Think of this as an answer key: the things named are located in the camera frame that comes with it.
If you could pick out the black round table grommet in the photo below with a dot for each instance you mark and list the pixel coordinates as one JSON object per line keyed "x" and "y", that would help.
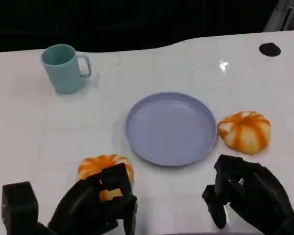
{"x": 269, "y": 49}

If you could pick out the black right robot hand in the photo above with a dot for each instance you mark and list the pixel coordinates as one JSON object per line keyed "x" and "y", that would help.
{"x": 257, "y": 193}

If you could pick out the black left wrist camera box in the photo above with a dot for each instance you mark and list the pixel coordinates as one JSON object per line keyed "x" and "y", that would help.
{"x": 19, "y": 205}

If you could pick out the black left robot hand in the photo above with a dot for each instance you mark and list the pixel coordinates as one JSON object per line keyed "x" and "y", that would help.
{"x": 80, "y": 210}

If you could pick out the grey metal frame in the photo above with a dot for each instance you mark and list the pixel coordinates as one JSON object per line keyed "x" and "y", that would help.
{"x": 276, "y": 17}

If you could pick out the orange white toy bread roll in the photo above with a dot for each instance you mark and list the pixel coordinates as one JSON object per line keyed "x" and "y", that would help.
{"x": 105, "y": 160}
{"x": 245, "y": 133}

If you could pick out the pale green mug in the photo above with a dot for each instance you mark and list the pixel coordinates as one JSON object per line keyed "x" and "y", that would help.
{"x": 62, "y": 73}

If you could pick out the lilac plate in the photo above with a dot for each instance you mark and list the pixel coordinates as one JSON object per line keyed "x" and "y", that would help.
{"x": 171, "y": 129}

